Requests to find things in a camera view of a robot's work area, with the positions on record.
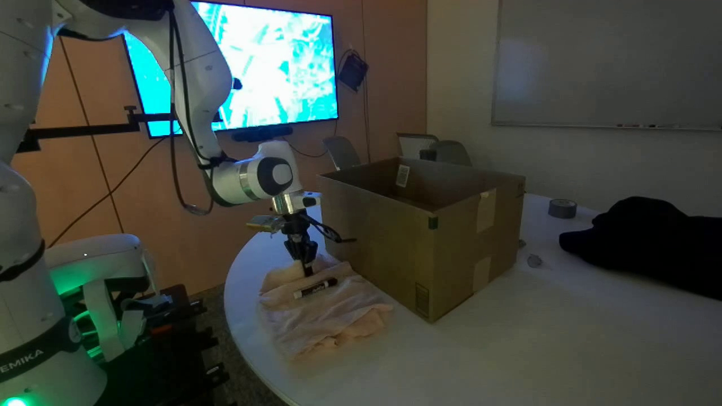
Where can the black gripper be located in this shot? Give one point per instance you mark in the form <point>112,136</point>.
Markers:
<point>297,234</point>

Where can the cream cloth towel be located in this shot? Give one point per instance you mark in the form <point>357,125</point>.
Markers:
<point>330,316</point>

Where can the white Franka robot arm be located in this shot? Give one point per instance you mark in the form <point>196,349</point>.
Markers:
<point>46,188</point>

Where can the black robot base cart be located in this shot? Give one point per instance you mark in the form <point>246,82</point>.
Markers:
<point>172,347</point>

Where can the open cardboard box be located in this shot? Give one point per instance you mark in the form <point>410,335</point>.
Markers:
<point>419,240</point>

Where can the small grey table object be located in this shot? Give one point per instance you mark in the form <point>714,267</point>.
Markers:
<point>534,261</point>

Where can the grey tape roll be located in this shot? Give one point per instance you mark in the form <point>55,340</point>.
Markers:
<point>561,209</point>

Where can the black cloth bundle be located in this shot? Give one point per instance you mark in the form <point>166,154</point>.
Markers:
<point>655,240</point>

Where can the wall-mounted TV screen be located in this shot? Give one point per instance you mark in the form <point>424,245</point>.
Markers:
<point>277,69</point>

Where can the small dark wall device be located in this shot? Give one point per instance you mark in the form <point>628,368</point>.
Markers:
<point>353,70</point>

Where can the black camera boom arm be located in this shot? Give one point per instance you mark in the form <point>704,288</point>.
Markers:
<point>75,131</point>

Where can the wall whiteboard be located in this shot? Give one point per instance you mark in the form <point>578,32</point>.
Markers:
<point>609,64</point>

